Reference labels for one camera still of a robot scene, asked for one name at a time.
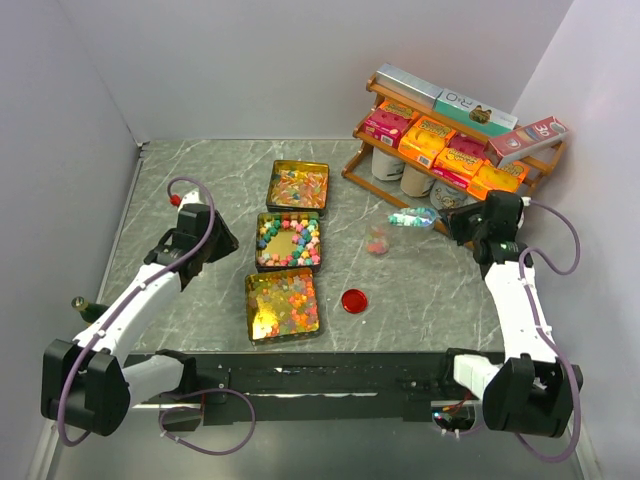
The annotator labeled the red jar lid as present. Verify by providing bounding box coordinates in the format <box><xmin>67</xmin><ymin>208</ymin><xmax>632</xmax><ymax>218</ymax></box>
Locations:
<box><xmin>341</xmin><ymin>288</ymin><xmax>368</xmax><ymax>314</ymax></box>

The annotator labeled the gold tin of gummy candies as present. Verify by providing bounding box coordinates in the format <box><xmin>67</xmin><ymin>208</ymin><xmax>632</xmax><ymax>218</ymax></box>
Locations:
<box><xmin>244</xmin><ymin>267</ymin><xmax>323</xmax><ymax>345</ymax></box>

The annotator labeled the gold tin of star candies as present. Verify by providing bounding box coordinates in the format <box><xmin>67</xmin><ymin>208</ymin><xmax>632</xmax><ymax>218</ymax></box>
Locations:
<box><xmin>255</xmin><ymin>211</ymin><xmax>323</xmax><ymax>273</ymax></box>

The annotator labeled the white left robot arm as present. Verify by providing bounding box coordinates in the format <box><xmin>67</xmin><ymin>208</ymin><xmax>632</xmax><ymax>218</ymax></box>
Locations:
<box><xmin>41</xmin><ymin>184</ymin><xmax>238</xmax><ymax>446</ymax></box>

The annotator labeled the clear glass jar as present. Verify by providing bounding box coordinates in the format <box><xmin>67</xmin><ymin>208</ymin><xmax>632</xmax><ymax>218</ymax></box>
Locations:
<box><xmin>364</xmin><ymin>222</ymin><xmax>390</xmax><ymax>256</ymax></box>

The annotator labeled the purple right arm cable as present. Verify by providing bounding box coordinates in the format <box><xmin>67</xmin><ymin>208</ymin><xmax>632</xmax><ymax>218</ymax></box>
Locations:
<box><xmin>514</xmin><ymin>198</ymin><xmax>584</xmax><ymax>464</ymax></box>

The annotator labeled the monkey print cup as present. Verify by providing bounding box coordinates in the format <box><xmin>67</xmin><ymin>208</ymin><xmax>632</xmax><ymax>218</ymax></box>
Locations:
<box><xmin>429</xmin><ymin>180</ymin><xmax>468</xmax><ymax>210</ymax></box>

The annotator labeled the beige cup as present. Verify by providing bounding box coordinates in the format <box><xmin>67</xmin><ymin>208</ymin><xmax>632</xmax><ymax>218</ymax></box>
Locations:
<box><xmin>400</xmin><ymin>164</ymin><xmax>436</xmax><ymax>198</ymax></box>

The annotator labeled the teal cat box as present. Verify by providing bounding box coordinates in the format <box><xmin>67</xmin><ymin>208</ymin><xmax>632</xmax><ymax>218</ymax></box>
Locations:
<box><xmin>434</xmin><ymin>89</ymin><xmax>518</xmax><ymax>137</ymax></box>

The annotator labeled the pink orange sponge box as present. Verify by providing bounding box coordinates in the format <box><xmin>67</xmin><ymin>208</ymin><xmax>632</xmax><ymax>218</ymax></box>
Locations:
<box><xmin>431</xmin><ymin>133</ymin><xmax>487</xmax><ymax>188</ymax></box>

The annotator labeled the silver metal scoop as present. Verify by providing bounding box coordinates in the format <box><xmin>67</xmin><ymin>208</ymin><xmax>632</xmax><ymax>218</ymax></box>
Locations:
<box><xmin>388</xmin><ymin>207</ymin><xmax>439</xmax><ymax>229</ymax></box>

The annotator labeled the wooden two-tier shelf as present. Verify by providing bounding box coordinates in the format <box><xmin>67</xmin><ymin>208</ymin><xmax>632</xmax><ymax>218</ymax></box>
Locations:
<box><xmin>342</xmin><ymin>64</ymin><xmax>569</xmax><ymax>208</ymax></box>

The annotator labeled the silver long box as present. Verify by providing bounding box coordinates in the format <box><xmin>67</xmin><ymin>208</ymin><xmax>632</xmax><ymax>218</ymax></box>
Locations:
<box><xmin>375</xmin><ymin>63</ymin><xmax>443</xmax><ymax>108</ymax></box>

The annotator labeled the orange yellow sponge box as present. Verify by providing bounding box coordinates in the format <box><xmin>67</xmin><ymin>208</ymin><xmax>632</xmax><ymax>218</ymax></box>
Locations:
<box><xmin>467</xmin><ymin>161</ymin><xmax>530</xmax><ymax>200</ymax></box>

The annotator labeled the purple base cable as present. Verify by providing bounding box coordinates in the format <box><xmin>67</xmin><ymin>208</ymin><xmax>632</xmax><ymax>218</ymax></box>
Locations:
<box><xmin>158</xmin><ymin>388</ymin><xmax>257</xmax><ymax>456</ymax></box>

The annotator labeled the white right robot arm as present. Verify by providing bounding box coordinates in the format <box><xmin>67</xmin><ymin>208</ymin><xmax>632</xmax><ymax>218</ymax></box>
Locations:
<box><xmin>437</xmin><ymin>190</ymin><xmax>583</xmax><ymax>438</ymax></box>

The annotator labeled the green champagne bottle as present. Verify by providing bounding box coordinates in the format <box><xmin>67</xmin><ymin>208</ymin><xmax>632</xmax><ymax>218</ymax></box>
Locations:
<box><xmin>71</xmin><ymin>296</ymin><xmax>109</xmax><ymax>324</ymax></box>

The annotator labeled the red long box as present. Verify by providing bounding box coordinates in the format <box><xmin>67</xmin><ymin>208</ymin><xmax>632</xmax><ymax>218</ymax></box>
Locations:
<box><xmin>484</xmin><ymin>116</ymin><xmax>569</xmax><ymax>166</ymax></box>

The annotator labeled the white cup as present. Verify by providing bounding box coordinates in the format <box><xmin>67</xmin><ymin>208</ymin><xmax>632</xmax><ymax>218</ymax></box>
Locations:
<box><xmin>371</xmin><ymin>148</ymin><xmax>405</xmax><ymax>181</ymax></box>

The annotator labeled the gold tin of stick candies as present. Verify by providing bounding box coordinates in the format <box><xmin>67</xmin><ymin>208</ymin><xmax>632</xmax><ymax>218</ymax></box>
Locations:
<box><xmin>266</xmin><ymin>160</ymin><xmax>330</xmax><ymax>217</ymax></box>

